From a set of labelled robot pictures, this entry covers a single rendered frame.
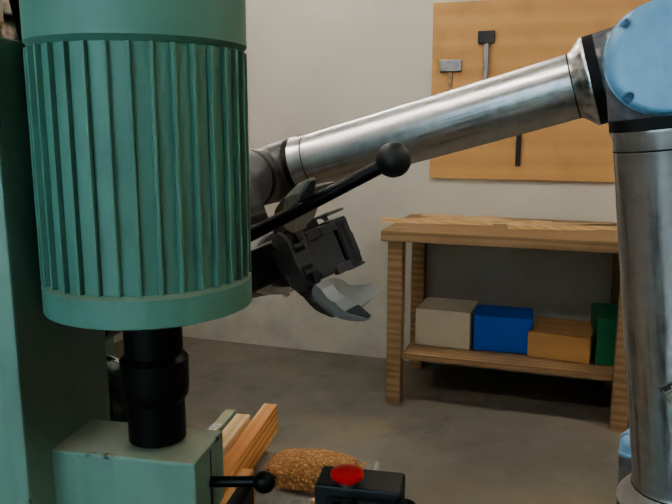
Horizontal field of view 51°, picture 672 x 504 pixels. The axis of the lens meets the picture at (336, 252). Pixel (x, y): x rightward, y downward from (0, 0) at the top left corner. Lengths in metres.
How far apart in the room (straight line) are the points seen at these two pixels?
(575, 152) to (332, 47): 1.41
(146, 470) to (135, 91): 0.32
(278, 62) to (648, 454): 3.46
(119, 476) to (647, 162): 0.61
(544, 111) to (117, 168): 0.59
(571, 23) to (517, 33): 0.26
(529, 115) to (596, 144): 2.78
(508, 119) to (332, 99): 3.04
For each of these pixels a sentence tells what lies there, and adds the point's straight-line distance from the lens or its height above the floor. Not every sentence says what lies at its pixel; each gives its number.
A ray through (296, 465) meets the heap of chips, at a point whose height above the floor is 0.92.
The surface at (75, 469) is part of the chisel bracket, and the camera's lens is 0.69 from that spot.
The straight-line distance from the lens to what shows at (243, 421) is 0.95.
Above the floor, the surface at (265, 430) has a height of 0.93.
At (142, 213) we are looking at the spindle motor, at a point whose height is 1.27.
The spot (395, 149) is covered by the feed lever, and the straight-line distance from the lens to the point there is 0.68.
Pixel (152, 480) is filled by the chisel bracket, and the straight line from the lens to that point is 0.65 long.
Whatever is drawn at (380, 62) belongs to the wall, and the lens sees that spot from 3.90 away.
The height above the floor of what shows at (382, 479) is 1.01.
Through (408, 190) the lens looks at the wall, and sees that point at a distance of 3.86.
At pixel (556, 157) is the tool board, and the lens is 3.74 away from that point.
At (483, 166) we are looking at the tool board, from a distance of 3.76.
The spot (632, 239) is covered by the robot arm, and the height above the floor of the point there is 1.21.
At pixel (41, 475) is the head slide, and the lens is 0.68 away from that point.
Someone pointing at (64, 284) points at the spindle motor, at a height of 1.21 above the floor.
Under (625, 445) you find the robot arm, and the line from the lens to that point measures 1.11.
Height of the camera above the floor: 1.33
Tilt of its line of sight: 10 degrees down
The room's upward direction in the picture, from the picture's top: straight up
